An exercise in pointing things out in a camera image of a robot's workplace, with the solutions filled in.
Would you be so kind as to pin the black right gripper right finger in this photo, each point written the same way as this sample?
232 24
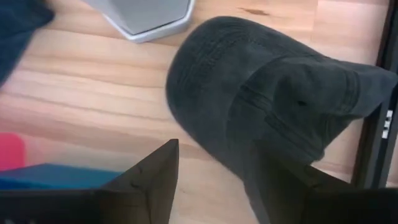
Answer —
317 182

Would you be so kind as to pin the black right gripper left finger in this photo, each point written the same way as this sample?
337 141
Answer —
158 180

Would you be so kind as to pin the dark grey baseball cap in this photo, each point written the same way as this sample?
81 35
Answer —
248 77

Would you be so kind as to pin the pink red plastic tray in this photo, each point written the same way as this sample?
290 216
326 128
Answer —
11 151

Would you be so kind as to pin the white hexagonal plant pot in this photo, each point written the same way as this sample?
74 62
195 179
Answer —
149 18

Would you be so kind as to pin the black aluminium table frame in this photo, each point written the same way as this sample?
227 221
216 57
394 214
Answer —
377 155

